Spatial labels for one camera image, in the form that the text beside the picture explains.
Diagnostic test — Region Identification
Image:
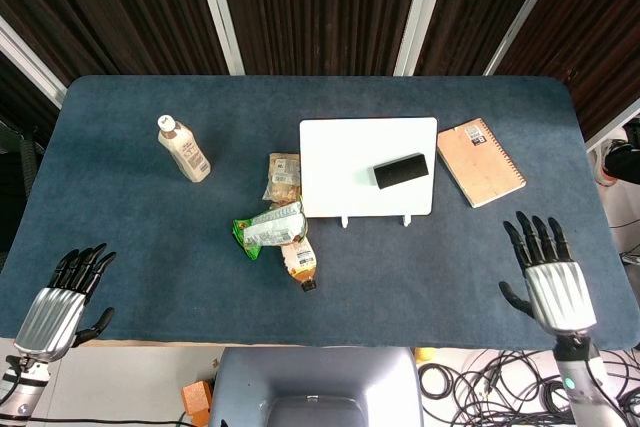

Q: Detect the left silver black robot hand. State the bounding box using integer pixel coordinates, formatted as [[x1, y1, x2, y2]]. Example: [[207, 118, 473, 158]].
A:
[[13, 242, 117, 363]]

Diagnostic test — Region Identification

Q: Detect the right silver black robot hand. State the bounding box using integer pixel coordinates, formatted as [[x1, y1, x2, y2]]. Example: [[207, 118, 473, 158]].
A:
[[498, 210, 598, 334]]

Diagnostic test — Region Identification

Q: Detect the black rectangular eraser block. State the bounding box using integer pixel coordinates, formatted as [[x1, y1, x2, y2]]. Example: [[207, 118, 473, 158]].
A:
[[372, 152, 430, 191]]

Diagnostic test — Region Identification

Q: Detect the white board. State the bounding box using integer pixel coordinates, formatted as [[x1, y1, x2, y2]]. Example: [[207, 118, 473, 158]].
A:
[[298, 117, 439, 230]]

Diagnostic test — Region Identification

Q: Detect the blue table mat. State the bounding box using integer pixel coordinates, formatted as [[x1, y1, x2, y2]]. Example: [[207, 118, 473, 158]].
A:
[[0, 74, 640, 351]]

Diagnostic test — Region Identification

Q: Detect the white sneaker shoe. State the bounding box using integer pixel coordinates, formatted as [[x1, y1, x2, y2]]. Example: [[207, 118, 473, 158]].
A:
[[592, 138, 626, 188]]

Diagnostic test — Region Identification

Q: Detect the brown spiral notebook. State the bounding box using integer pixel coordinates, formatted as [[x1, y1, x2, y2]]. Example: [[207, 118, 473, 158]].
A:
[[436, 117, 527, 209]]

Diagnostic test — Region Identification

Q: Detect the orange wooden block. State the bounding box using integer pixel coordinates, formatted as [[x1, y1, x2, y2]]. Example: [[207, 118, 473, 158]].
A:
[[181, 380, 214, 427]]

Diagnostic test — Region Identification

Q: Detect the cream lotion bottle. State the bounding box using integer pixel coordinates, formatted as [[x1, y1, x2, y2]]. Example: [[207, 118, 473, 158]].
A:
[[156, 114, 212, 184]]

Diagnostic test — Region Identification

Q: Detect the green white snack bag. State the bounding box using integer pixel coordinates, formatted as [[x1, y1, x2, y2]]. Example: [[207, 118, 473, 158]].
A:
[[231, 200, 309, 262]]

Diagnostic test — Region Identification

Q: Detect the amber tea bottle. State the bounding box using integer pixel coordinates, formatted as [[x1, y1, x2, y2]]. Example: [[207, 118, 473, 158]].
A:
[[280, 236, 320, 294]]

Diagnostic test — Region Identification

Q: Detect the grey robot torso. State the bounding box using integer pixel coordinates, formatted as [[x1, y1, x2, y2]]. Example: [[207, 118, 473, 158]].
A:
[[208, 346, 425, 427]]

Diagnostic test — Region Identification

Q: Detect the clear brown snack packet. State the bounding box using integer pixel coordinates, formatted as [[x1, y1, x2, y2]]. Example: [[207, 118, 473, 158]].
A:
[[262, 152, 303, 204]]

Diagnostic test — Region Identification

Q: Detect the black cable tangle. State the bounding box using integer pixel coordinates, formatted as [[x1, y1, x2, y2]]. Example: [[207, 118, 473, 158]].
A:
[[417, 348, 640, 427]]

